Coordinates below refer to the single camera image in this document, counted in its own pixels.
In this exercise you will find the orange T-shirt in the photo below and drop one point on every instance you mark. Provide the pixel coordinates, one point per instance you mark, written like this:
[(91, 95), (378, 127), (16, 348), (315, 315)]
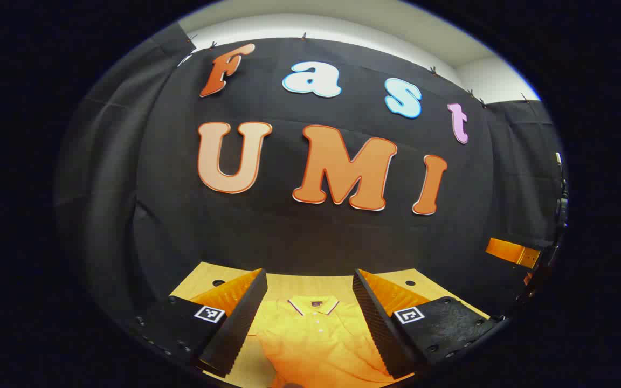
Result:
[(316, 339)]

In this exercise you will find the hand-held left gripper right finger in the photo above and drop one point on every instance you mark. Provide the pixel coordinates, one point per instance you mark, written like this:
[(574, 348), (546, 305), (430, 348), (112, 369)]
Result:
[(378, 323)]

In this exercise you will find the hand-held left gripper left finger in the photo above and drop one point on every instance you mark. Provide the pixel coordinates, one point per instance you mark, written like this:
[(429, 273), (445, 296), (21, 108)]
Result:
[(237, 323)]

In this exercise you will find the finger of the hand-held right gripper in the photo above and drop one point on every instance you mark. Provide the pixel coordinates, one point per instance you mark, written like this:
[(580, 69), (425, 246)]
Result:
[(528, 278), (510, 252)]

